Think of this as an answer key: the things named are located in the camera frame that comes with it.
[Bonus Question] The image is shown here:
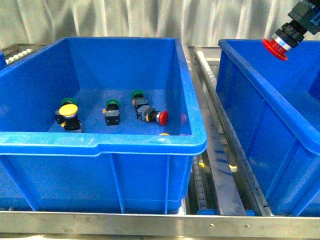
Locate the green push button right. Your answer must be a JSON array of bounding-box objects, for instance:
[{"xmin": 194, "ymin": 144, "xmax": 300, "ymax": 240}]
[{"xmin": 131, "ymin": 89, "xmax": 149, "ymax": 110}]

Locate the green push button middle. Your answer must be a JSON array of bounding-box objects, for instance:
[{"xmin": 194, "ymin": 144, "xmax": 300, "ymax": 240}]
[{"xmin": 102, "ymin": 99, "xmax": 120, "ymax": 126}]

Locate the yellow mushroom push button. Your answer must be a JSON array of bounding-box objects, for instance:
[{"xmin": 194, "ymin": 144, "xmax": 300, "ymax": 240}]
[{"xmin": 54, "ymin": 103, "xmax": 82, "ymax": 132}]

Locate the green push button left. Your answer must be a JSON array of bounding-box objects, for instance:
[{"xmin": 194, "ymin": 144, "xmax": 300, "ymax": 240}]
[{"xmin": 62, "ymin": 97, "xmax": 78, "ymax": 106}]

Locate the blue bin with buttons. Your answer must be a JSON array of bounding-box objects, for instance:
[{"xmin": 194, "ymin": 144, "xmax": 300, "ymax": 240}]
[{"xmin": 0, "ymin": 37, "xmax": 207, "ymax": 214}]

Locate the empty blue plastic bin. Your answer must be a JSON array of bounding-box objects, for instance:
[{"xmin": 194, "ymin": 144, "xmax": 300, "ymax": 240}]
[{"xmin": 216, "ymin": 39, "xmax": 320, "ymax": 217}]

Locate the metal rack front rail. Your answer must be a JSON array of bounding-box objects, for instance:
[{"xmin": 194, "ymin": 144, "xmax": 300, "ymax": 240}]
[{"xmin": 0, "ymin": 211, "xmax": 320, "ymax": 239}]

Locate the white roller track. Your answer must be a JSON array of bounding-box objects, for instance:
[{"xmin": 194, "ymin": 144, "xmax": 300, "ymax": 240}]
[{"xmin": 196, "ymin": 50, "xmax": 217, "ymax": 90}]

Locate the red mushroom push button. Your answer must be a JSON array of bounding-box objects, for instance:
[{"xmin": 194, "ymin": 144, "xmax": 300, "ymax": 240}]
[{"xmin": 262, "ymin": 0, "xmax": 320, "ymax": 62}]

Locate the red push button in bin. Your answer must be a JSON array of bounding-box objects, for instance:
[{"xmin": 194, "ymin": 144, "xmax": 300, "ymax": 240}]
[{"xmin": 136, "ymin": 105, "xmax": 169, "ymax": 126}]

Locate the green push button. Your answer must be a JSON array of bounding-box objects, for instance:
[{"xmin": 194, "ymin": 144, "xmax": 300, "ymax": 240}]
[
  {"xmin": 62, "ymin": 97, "xmax": 78, "ymax": 106},
  {"xmin": 131, "ymin": 89, "xmax": 149, "ymax": 110},
  {"xmin": 102, "ymin": 99, "xmax": 120, "ymax": 126}
]

